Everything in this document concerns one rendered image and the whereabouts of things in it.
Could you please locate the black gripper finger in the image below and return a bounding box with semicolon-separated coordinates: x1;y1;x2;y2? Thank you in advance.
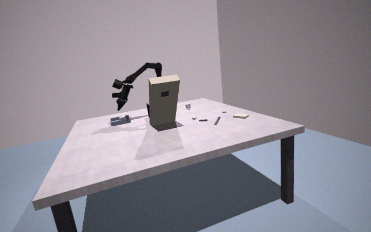
117;103;124;111

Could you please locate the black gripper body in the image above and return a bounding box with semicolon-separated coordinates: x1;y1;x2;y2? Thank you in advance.
116;91;129;105

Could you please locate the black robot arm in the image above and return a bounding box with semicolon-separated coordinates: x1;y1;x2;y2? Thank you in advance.
112;63;162;98

